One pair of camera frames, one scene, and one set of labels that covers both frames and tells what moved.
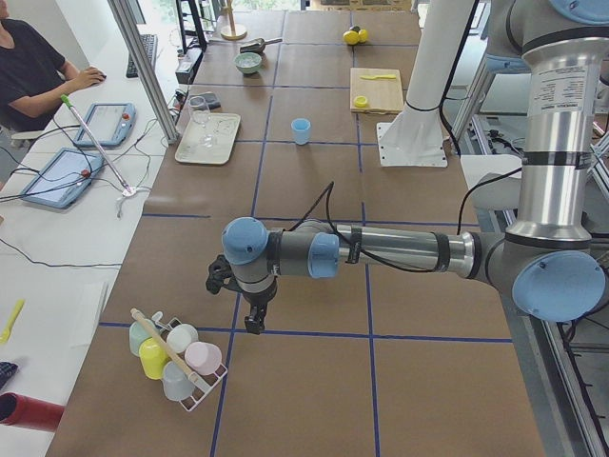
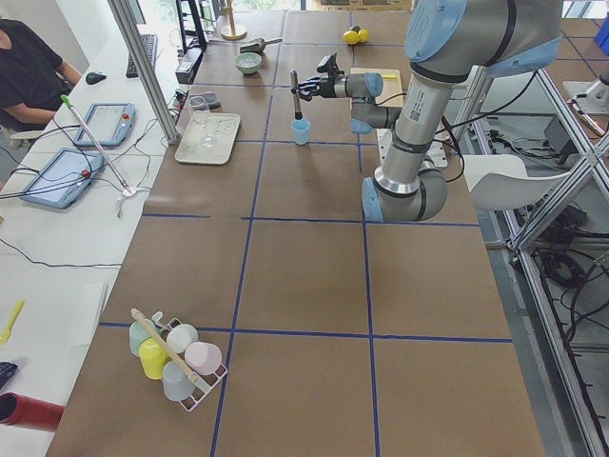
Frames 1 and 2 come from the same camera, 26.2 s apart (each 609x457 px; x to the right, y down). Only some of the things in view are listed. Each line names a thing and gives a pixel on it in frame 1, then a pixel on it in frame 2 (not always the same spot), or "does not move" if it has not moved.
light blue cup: (301, 128) does not move
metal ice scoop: (257, 46) does not move
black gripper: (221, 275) → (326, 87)
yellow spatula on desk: (4, 336) does not move
